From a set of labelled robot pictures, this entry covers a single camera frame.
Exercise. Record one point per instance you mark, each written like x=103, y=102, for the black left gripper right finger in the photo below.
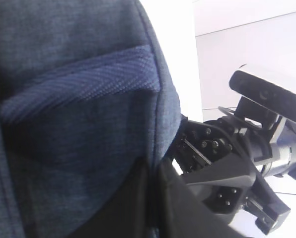
x=182, y=215

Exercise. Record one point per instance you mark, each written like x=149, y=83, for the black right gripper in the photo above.
x=220, y=158

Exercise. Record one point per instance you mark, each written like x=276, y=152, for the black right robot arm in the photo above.
x=284, y=137

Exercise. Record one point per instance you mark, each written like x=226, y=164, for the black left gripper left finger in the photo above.
x=126, y=213

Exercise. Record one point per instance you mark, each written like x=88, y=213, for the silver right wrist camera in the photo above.
x=269, y=88

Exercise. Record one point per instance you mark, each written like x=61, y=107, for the dark blue fabric lunch bag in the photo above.
x=84, y=91

